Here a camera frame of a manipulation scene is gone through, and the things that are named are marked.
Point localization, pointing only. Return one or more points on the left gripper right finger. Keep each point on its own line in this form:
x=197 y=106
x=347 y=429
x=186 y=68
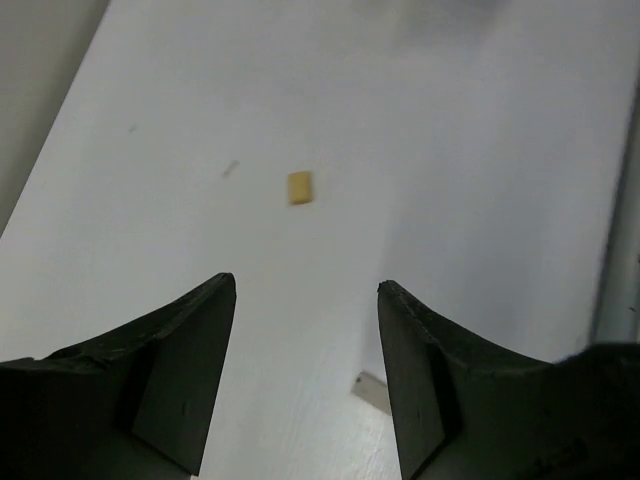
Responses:
x=466 y=408

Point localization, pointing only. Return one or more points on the beige rectangular eraser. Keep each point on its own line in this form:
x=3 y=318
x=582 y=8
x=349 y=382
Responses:
x=372 y=391

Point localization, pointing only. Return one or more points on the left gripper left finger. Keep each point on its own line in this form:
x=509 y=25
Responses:
x=133 y=403

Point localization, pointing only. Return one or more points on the metal table rail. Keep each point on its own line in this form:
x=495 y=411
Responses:
x=616 y=313

